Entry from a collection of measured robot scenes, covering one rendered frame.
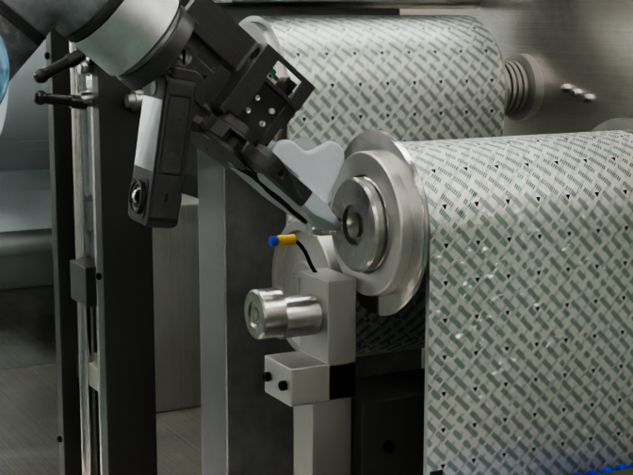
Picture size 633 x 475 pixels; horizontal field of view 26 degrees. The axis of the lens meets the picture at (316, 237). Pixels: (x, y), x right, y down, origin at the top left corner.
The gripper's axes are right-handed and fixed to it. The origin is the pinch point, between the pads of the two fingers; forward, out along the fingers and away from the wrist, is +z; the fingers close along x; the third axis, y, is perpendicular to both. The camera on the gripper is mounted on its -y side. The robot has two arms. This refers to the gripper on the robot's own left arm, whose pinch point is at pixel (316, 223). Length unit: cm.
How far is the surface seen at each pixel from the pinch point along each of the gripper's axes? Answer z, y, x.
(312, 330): 5.3, -6.8, 0.1
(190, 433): 31, -19, 56
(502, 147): 7.3, 13.8, -4.6
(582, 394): 25.0, 2.1, -8.3
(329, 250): 5.2, 0.1, 5.5
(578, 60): 20.3, 32.6, 13.9
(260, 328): 1.4, -9.3, 0.2
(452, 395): 14.2, -5.0, -8.3
